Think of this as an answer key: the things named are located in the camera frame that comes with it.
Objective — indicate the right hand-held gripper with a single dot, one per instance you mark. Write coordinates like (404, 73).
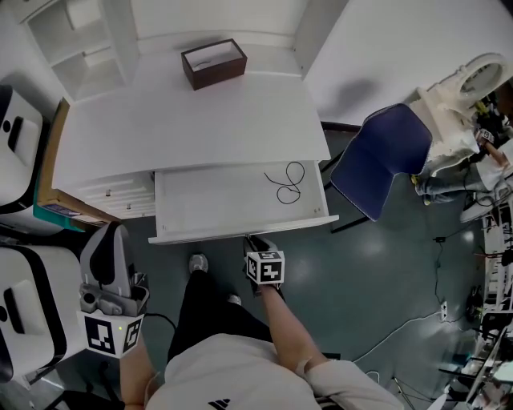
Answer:
(270, 270)

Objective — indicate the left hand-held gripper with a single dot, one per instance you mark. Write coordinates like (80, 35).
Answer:
(100, 332)

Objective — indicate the person's right forearm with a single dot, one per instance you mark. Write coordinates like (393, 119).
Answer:
(288, 328)

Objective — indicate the person's left forearm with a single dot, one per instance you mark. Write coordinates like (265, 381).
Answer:
(136, 372)

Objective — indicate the white desk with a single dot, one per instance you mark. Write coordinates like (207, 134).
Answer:
(200, 128)

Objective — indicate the brown tissue box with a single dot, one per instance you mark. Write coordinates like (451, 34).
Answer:
(216, 70)

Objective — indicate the person's right grey shoe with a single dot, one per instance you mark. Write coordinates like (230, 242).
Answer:
(234, 300)

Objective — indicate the person's grey shoe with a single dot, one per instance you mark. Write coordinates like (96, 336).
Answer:
(234, 300)
(198, 263)

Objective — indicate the white and black machine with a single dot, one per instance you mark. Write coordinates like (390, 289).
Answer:
(20, 160)
(44, 288)

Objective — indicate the person's left grey shoe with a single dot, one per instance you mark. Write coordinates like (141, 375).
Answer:
(198, 263)

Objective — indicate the teal bag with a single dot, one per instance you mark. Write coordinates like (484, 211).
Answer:
(52, 218)

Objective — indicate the person's black trousers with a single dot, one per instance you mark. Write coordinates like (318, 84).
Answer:
(208, 312)

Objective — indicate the cardboard box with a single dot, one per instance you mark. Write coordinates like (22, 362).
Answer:
(50, 160)

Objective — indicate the person's white shirt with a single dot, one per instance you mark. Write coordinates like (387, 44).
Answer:
(232, 376)

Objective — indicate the blue chair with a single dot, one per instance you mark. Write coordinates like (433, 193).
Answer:
(380, 160)

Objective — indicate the white power strip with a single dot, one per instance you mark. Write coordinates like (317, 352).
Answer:
(443, 310)

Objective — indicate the white dressing table with mirror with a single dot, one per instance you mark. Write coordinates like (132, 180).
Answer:
(445, 112)

